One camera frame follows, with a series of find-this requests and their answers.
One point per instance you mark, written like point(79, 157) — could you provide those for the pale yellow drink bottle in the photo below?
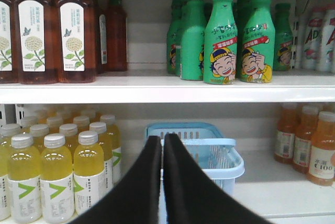
point(56, 180)
point(89, 172)
point(24, 169)

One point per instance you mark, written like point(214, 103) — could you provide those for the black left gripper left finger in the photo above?
point(135, 199)

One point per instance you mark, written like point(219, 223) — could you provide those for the orange C100 juice bottle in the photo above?
point(286, 128)
point(321, 165)
point(302, 144)

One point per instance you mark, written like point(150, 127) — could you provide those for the green cartoon tea bottle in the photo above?
point(255, 64)
point(220, 45)

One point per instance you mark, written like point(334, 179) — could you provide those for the brown jasmine tea bottle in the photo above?
point(35, 24)
point(78, 41)

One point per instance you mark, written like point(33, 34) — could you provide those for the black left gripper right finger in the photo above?
point(191, 196)

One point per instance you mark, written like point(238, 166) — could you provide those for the light blue plastic basket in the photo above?
point(214, 154)

